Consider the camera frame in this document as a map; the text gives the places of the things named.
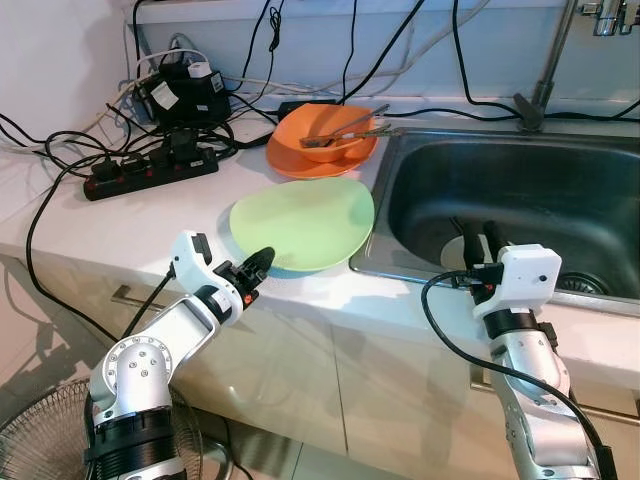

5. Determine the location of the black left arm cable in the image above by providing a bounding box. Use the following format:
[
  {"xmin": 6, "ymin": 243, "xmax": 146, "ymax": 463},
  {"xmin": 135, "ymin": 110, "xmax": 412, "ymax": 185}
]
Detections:
[{"xmin": 120, "ymin": 264, "xmax": 181, "ymax": 343}]

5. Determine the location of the metal fork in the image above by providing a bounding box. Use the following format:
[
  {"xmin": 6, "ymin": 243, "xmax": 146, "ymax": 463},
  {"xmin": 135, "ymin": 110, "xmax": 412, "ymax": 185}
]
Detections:
[{"xmin": 335, "ymin": 125, "xmax": 398, "ymax": 141}]

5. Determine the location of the steel faucet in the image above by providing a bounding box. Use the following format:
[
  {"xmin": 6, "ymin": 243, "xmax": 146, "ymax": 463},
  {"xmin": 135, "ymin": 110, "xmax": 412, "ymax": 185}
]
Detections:
[{"xmin": 514, "ymin": 0, "xmax": 640, "ymax": 134}]

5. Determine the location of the steel sink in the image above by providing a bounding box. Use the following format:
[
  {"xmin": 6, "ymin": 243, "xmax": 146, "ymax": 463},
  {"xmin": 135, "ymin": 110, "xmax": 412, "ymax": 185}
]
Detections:
[{"xmin": 349, "ymin": 124, "xmax": 640, "ymax": 317}]

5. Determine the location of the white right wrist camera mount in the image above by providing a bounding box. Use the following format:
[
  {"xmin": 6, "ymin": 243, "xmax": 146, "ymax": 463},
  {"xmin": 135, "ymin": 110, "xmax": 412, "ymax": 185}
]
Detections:
[{"xmin": 469, "ymin": 242, "xmax": 564, "ymax": 321}]

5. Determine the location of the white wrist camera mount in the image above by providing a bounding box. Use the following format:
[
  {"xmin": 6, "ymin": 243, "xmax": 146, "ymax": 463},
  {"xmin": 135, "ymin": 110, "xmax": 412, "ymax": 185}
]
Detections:
[
  {"xmin": 469, "ymin": 242, "xmax": 564, "ymax": 321},
  {"xmin": 168, "ymin": 229, "xmax": 235, "ymax": 303}
]

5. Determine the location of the thick black power cord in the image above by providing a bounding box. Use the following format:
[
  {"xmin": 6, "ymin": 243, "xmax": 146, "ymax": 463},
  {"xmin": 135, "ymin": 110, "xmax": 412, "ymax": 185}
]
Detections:
[{"xmin": 24, "ymin": 160, "xmax": 121, "ymax": 343}]

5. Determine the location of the floor fan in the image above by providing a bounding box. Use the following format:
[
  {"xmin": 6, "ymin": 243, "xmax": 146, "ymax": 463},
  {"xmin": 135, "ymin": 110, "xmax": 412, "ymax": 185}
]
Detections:
[{"xmin": 0, "ymin": 377, "xmax": 208, "ymax": 480}]

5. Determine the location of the black power strip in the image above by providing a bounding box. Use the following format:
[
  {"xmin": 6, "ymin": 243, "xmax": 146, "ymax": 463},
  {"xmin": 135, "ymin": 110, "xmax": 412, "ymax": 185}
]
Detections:
[{"xmin": 82, "ymin": 143, "xmax": 220, "ymax": 202}]

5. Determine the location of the orange plate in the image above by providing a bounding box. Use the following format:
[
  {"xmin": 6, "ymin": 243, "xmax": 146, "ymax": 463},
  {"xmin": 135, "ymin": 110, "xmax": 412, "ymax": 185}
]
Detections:
[{"xmin": 264, "ymin": 135, "xmax": 380, "ymax": 182}]

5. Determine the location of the black power adapter box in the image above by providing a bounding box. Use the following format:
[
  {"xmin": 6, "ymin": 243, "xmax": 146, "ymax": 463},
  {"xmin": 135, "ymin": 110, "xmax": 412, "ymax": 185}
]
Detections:
[{"xmin": 133, "ymin": 58, "xmax": 234, "ymax": 131}]

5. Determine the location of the orange bowl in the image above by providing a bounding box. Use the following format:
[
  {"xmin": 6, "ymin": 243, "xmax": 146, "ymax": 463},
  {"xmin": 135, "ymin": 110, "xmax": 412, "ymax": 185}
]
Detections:
[{"xmin": 271, "ymin": 102, "xmax": 374, "ymax": 164}]

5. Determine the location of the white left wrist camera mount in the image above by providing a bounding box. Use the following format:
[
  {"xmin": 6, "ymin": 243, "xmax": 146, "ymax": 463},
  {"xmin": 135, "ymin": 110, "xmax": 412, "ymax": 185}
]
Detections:
[{"xmin": 168, "ymin": 229, "xmax": 235, "ymax": 303}]

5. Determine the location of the sink drain strainer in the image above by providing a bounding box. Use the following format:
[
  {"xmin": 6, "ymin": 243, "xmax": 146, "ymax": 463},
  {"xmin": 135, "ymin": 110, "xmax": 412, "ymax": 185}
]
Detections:
[{"xmin": 554, "ymin": 269, "xmax": 611, "ymax": 297}]

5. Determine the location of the green plate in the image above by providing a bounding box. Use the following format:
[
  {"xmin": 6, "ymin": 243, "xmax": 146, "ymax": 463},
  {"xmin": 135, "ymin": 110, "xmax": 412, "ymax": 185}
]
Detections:
[{"xmin": 229, "ymin": 176, "xmax": 377, "ymax": 274}]

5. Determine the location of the thin black cable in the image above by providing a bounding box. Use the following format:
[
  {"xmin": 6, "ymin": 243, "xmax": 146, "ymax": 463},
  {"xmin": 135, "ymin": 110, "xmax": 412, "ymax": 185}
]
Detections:
[
  {"xmin": 452, "ymin": 0, "xmax": 521, "ymax": 113},
  {"xmin": 342, "ymin": 0, "xmax": 429, "ymax": 104}
]

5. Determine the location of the metal spoon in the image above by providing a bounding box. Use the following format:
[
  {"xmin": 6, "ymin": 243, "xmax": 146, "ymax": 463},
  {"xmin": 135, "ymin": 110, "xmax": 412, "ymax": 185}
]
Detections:
[{"xmin": 299, "ymin": 103, "xmax": 392, "ymax": 151}]

